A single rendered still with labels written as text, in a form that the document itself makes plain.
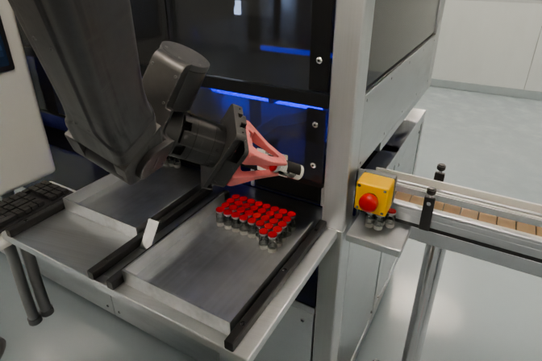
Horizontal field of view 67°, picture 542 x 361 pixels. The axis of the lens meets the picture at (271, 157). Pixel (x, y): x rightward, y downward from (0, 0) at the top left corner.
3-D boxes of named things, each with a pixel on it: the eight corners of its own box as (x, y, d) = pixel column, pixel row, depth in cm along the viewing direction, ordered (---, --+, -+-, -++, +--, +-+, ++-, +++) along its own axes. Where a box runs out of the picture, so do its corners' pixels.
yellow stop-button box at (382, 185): (363, 194, 98) (366, 168, 95) (393, 202, 95) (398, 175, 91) (352, 209, 92) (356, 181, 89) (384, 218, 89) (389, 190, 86)
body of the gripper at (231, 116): (251, 140, 48) (191, 120, 45) (214, 192, 54) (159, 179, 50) (245, 106, 53) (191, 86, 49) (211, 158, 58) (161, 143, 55)
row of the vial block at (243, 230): (219, 221, 101) (218, 205, 99) (284, 243, 93) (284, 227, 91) (214, 226, 99) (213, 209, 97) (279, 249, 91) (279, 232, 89)
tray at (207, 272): (223, 203, 109) (223, 192, 107) (313, 233, 97) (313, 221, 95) (124, 283, 82) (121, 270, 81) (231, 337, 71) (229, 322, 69)
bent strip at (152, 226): (152, 238, 95) (149, 217, 93) (162, 242, 94) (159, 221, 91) (103, 275, 84) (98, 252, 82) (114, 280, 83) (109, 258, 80)
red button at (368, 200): (361, 203, 91) (364, 187, 90) (379, 208, 90) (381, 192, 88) (356, 211, 88) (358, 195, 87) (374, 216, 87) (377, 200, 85)
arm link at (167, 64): (64, 140, 41) (136, 184, 41) (98, 37, 37) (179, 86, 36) (130, 113, 52) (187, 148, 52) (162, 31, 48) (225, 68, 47)
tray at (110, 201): (158, 159, 133) (156, 149, 131) (223, 178, 121) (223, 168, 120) (65, 209, 106) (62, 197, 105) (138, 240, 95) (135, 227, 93)
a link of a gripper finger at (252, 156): (299, 168, 53) (234, 148, 48) (271, 201, 57) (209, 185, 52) (290, 134, 57) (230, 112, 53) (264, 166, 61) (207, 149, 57)
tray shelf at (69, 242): (147, 160, 136) (147, 155, 135) (348, 221, 105) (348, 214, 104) (2, 238, 98) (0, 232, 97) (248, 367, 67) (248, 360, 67)
